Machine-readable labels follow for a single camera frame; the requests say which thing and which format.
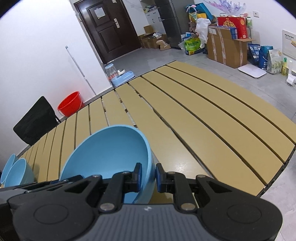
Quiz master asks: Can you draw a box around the large blue bowl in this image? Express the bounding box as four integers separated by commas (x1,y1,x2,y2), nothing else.
59,125,155,204

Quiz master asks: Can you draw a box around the black folding chair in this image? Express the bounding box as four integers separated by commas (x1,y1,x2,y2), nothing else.
13,96,60,146

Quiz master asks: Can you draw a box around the red plastic bucket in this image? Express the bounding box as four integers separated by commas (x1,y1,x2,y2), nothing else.
57,91,84,118

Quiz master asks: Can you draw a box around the blue pet water feeder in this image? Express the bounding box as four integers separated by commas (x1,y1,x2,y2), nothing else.
105,63,135,88

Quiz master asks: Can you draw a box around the white mop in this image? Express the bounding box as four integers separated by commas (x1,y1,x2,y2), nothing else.
65,45,97,96

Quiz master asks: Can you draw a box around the white bathroom scale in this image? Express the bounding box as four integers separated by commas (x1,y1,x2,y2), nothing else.
238,64,267,79

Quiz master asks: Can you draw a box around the large cardboard box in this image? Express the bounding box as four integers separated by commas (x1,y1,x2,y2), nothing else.
206,26,252,68

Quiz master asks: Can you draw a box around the blue pet food bag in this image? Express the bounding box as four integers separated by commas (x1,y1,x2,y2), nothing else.
248,43,273,70

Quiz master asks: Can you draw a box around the white plastic bag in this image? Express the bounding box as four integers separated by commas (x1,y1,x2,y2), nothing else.
196,18,211,46

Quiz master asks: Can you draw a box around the dark brown door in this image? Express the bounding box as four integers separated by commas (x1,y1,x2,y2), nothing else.
74,0,140,64

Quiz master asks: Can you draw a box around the white green pet food bag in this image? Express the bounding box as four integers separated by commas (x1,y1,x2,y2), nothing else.
267,49,283,74

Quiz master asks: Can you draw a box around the dark grey refrigerator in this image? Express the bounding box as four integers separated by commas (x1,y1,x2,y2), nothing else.
154,0,194,48

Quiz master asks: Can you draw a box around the red gift box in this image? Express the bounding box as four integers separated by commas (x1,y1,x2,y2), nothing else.
217,16,248,39

